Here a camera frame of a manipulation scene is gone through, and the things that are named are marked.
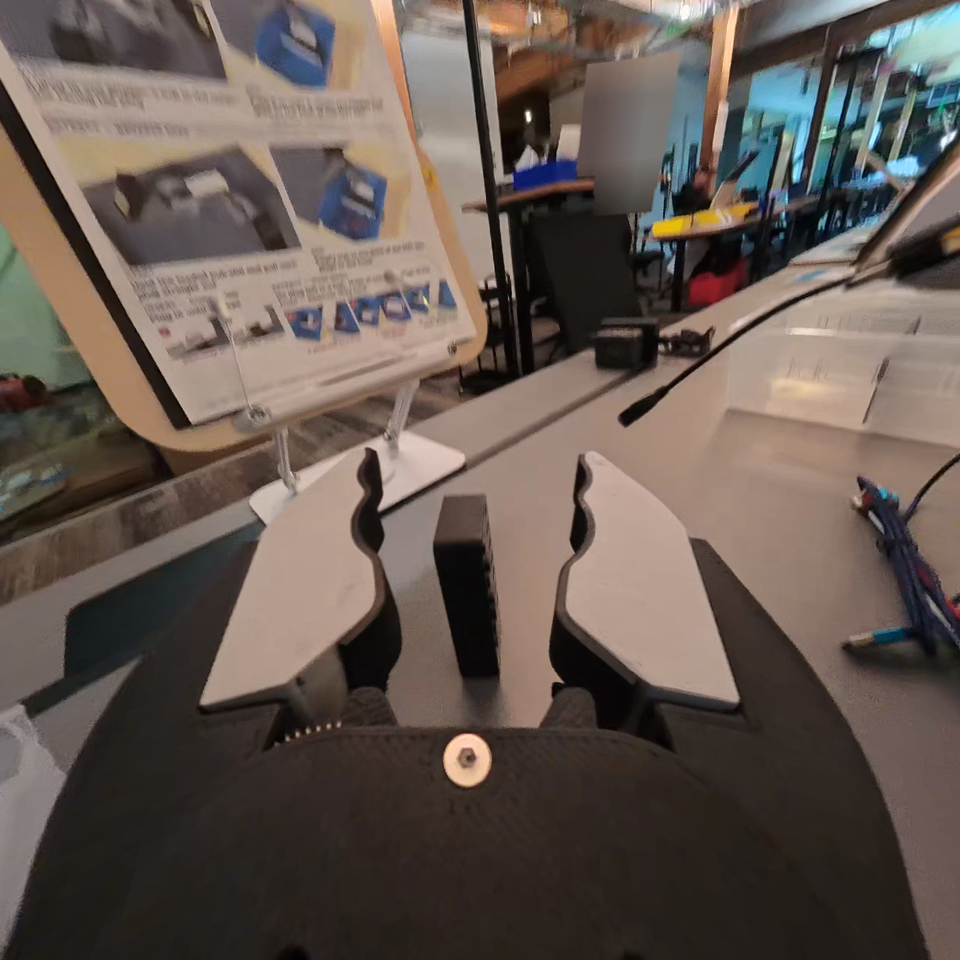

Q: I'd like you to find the black USB hub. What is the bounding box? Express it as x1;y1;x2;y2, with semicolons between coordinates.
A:
433;493;502;678

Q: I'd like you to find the black USB cable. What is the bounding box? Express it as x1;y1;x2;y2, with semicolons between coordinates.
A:
618;276;871;429

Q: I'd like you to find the blue storage bin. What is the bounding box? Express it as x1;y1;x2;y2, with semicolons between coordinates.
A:
513;159;594;192

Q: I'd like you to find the yellow storage bin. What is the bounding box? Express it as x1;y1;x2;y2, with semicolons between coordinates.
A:
652;206;755;240

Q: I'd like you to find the wooden instruction board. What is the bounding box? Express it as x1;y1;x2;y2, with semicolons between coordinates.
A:
0;0;489;455

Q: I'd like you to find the clear plastic bin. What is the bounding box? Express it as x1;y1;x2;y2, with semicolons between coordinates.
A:
723;277;960;451

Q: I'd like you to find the white board stand base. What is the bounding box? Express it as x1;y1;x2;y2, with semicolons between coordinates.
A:
249;382;468;526

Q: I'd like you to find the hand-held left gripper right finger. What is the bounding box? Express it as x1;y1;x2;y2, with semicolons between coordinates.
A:
549;450;744;734

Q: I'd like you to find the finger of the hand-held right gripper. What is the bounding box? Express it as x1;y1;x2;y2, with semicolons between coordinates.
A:
853;141;960;282

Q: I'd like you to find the wooden standing desk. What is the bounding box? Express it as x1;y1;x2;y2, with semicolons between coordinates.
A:
462;178;601;376

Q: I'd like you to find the black power adapter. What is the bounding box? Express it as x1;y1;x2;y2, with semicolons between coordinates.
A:
594;317;661;370

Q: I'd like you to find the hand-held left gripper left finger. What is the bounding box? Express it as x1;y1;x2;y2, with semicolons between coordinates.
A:
198;447;404;727

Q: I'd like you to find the blue braided USB cable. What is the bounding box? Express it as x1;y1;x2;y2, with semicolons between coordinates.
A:
843;474;960;657

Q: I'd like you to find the black slanted panel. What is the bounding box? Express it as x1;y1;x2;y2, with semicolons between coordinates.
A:
525;213;646;354

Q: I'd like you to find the black pole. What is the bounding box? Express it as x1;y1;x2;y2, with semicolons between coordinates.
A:
461;0;526;376

